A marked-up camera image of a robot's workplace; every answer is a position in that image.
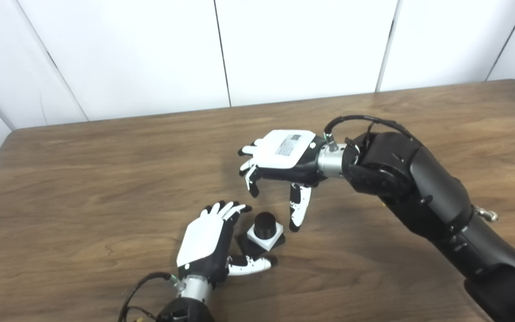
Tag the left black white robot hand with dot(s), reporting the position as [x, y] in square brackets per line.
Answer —
[201, 239]

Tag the white square piece with hole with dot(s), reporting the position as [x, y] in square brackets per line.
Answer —
[263, 243]

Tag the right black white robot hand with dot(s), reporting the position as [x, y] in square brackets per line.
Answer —
[284, 150]

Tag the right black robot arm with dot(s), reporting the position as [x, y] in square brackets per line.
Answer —
[436, 197]

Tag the black peg with square base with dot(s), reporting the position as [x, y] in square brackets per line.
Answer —
[264, 223]

